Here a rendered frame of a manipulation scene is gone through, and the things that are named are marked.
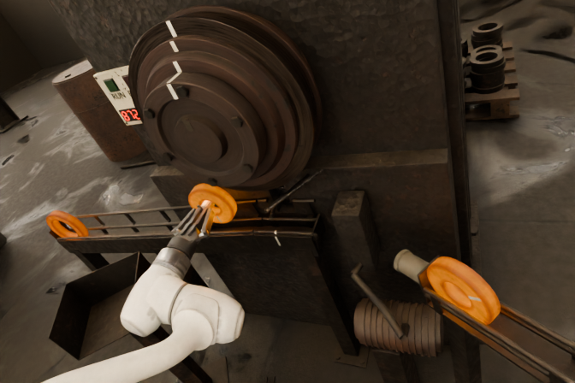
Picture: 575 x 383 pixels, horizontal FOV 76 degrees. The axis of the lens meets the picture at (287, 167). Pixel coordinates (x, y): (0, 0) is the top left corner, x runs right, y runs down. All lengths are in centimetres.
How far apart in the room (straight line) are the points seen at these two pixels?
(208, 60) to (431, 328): 82
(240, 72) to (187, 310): 53
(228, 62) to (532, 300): 143
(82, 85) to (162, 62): 286
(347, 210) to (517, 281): 99
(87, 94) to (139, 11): 267
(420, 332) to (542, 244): 98
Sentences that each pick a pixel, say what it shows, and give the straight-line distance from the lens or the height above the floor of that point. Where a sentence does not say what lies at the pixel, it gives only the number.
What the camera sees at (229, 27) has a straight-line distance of 76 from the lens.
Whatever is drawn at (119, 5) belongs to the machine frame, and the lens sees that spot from 111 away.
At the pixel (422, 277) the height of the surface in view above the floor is 71.
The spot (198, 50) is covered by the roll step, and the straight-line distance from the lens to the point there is 80.
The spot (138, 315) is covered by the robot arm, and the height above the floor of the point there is 83.
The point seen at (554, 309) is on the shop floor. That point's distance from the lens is 174.
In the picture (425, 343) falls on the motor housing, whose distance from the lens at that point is 107.
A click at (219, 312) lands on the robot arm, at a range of 92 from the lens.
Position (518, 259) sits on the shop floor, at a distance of 186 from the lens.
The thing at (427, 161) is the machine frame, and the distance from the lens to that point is 95.
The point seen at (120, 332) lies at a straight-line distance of 135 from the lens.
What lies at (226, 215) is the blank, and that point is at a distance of 118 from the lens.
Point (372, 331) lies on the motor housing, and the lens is 110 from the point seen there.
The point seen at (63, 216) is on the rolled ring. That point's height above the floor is 73.
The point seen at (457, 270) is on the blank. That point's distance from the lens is 84.
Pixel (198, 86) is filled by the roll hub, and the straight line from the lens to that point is 75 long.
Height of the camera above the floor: 146
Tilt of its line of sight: 34 degrees down
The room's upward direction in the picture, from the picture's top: 23 degrees counter-clockwise
